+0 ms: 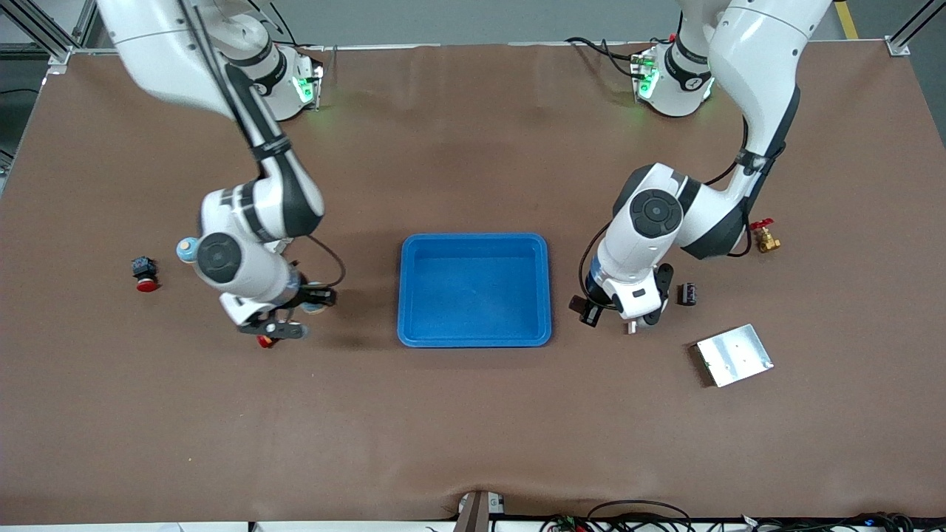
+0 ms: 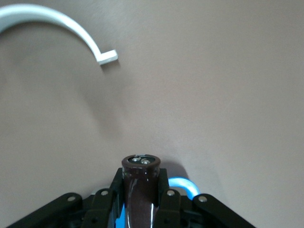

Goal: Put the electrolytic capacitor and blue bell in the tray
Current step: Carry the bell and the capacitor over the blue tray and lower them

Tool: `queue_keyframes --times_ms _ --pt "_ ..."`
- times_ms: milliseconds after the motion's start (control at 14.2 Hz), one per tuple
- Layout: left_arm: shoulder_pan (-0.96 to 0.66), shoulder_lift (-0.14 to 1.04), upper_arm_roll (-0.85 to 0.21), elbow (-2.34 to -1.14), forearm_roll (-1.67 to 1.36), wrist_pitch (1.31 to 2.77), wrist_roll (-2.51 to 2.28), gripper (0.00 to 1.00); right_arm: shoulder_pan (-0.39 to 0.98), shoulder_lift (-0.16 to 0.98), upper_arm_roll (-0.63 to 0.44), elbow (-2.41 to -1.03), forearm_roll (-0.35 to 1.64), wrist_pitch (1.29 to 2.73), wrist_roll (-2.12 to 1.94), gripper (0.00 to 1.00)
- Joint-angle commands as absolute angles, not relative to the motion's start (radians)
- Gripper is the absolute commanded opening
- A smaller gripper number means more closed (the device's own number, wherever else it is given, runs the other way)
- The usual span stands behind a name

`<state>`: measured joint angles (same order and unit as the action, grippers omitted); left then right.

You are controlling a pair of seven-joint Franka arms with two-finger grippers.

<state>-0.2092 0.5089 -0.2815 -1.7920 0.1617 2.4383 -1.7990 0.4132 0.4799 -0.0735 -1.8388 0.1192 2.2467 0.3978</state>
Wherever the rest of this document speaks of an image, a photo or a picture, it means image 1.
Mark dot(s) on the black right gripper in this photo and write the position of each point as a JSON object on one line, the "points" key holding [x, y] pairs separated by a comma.
{"points": [[314, 297]]}

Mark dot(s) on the blue bell with cream button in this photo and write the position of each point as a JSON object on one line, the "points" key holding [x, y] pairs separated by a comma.
{"points": [[318, 308], [186, 247]]}

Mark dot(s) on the dark striped electrolytic capacitor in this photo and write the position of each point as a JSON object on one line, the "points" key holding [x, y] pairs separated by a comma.
{"points": [[689, 293]]}

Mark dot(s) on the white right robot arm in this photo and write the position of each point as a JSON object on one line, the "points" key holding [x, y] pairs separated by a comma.
{"points": [[162, 44]]}

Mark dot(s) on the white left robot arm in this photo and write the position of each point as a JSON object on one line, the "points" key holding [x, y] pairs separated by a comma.
{"points": [[761, 59]]}

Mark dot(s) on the blue plastic tray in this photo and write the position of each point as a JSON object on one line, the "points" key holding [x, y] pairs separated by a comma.
{"points": [[473, 292]]}

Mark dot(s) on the orange emergency stop button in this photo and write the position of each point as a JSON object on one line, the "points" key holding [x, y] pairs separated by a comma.
{"points": [[264, 340]]}

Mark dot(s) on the aluminium plate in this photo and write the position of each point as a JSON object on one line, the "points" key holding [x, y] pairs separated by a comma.
{"points": [[733, 356]]}

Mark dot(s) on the red mushroom push button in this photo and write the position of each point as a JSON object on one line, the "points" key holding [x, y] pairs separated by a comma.
{"points": [[145, 273]]}

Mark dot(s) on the brown table mat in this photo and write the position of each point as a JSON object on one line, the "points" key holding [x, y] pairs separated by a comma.
{"points": [[473, 148]]}

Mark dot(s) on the aluminium frame profile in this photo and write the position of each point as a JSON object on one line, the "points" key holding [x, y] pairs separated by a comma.
{"points": [[44, 33], [898, 46]]}

